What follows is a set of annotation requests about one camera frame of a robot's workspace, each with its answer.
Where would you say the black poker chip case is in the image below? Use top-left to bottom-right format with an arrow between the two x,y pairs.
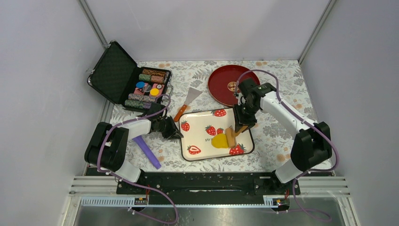
87,40 -> 172,113

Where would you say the wooden dough roller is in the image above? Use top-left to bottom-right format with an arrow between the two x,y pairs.
225,125 -> 248,148

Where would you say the purple cylinder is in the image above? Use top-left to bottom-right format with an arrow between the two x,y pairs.
133,136 -> 161,170

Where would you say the white strawberry tray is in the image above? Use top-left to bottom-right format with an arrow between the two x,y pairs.
179,108 -> 255,161

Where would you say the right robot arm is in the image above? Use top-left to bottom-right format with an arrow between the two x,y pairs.
233,79 -> 332,194

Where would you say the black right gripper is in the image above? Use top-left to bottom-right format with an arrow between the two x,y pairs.
232,102 -> 259,133

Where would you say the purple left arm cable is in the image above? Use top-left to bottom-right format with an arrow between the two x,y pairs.
96,94 -> 179,225

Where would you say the metal spatula wooden handle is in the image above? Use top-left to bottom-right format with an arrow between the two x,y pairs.
173,87 -> 202,122

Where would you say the yellow dough piece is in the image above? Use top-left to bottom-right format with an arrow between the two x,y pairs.
211,133 -> 229,148

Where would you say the red round plate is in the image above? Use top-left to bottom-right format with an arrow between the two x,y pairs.
207,65 -> 249,107

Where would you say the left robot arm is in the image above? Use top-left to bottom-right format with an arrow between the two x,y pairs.
84,103 -> 183,194

